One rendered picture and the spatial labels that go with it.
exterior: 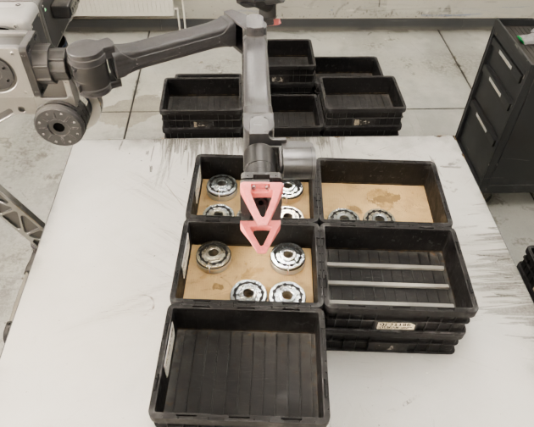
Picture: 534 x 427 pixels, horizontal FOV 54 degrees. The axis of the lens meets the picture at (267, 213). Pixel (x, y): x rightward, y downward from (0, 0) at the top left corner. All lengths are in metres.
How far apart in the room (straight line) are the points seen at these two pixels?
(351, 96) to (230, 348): 1.82
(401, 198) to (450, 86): 2.36
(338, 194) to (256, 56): 0.74
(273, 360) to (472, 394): 0.56
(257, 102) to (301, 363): 0.69
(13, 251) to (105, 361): 1.45
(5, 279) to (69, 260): 1.02
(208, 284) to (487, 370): 0.83
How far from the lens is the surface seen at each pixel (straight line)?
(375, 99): 2.91
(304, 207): 1.74
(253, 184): 0.82
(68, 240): 1.91
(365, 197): 1.80
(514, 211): 3.22
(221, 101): 2.82
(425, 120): 3.70
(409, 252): 1.67
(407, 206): 1.81
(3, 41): 1.30
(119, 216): 1.94
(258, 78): 1.12
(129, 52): 1.23
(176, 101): 2.84
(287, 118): 2.89
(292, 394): 1.36
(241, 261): 1.58
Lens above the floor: 2.06
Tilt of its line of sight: 46 degrees down
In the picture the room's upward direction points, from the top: 2 degrees clockwise
